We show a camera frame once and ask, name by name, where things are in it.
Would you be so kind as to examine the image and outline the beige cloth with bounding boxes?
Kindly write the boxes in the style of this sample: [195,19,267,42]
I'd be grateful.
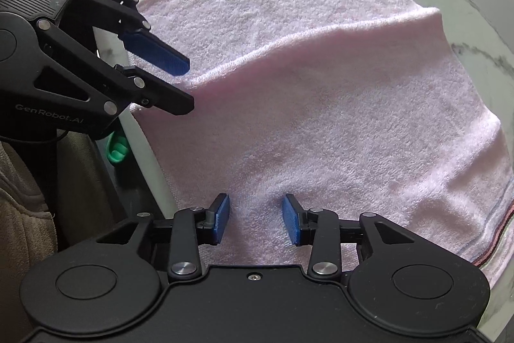
[0,141,59,276]

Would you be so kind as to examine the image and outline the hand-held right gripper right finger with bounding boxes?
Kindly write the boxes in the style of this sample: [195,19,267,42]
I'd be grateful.
[282,193,422,280]

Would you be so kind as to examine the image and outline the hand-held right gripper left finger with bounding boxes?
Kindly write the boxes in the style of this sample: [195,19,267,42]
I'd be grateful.
[96,193,231,280]

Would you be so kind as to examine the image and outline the pink towel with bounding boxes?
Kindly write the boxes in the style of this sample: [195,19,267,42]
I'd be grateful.
[116,0,514,276]

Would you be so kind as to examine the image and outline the green plastic object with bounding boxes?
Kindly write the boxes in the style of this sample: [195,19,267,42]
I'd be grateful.
[105,129,130,166]

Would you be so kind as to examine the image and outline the black cable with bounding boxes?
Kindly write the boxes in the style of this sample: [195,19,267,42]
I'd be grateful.
[0,128,70,146]

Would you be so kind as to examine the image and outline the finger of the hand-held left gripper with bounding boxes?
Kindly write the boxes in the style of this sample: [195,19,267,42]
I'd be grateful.
[34,18,196,119]
[60,0,191,77]

